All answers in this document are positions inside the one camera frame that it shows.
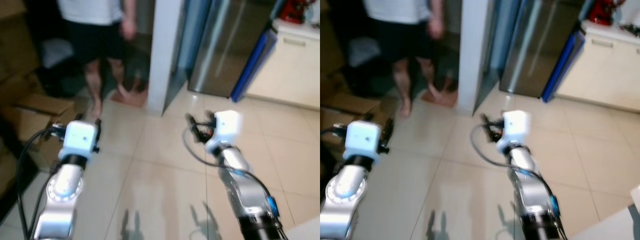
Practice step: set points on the red kitchen appliance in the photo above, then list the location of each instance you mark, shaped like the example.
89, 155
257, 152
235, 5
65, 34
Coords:
295, 11
605, 11

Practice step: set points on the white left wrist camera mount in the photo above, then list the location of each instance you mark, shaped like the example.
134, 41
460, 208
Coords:
362, 140
80, 136

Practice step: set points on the white bag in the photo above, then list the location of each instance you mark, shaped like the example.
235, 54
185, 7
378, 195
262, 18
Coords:
364, 52
56, 52

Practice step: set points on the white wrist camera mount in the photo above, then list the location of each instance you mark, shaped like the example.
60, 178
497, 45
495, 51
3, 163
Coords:
362, 140
516, 127
80, 136
227, 127

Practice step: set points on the cream kitchen cabinet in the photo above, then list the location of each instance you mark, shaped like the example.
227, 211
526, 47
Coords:
605, 70
290, 65

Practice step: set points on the reddish floor mat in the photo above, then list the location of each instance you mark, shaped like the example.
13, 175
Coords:
131, 96
442, 96

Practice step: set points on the open cardboard box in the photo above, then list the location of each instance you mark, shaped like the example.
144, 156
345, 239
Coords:
42, 112
345, 107

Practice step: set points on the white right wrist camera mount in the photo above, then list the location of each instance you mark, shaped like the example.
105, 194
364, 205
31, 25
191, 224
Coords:
516, 127
227, 127

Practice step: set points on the stacked cardboard boxes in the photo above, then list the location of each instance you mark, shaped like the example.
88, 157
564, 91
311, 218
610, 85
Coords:
17, 45
330, 55

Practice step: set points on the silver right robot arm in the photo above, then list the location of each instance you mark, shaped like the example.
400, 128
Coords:
532, 192
247, 192

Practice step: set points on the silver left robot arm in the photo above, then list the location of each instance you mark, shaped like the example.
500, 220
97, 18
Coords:
345, 187
62, 185

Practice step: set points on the steel fridge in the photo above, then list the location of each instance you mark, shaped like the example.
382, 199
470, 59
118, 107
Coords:
225, 45
535, 45

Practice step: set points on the person in white shirt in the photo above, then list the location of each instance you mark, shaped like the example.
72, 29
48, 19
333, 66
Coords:
400, 30
90, 30

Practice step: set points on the blue flat board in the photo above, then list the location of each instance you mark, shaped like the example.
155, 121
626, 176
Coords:
255, 65
562, 67

